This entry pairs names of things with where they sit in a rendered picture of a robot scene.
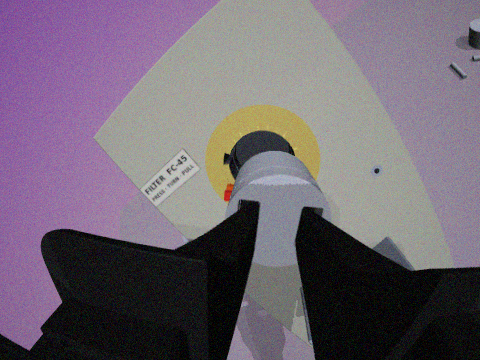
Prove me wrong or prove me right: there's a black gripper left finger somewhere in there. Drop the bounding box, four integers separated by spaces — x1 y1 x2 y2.
40 201 260 360

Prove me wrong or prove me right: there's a grey service panel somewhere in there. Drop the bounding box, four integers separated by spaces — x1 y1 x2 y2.
93 0 455 348

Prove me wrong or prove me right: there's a white cylinder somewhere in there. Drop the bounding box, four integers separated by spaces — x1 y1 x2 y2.
224 151 332 267

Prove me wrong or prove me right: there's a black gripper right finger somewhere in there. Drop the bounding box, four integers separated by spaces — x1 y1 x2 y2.
295 208 480 360

